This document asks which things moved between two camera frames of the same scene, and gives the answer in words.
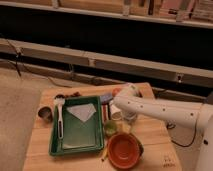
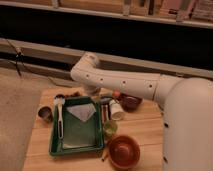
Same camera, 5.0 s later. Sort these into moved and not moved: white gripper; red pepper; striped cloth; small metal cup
Moved: white gripper
Not moved: striped cloth; small metal cup; red pepper
